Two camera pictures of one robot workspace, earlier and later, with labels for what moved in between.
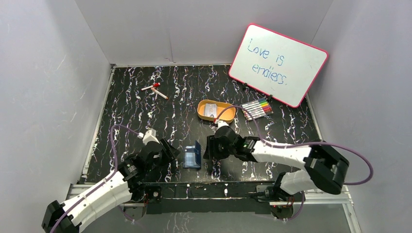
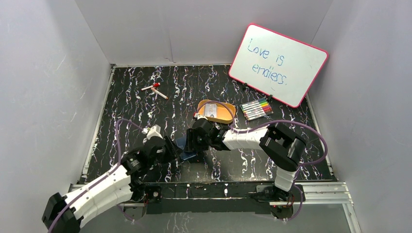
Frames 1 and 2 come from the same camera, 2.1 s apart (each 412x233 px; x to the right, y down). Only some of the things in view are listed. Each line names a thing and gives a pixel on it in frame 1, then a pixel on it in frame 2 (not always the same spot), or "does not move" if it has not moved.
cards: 211,109 does not move
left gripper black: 166,149 does not move
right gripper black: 211,143 → 191,135
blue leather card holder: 192,156 → 181,142
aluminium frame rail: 346,202 does not move
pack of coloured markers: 258,108 does not move
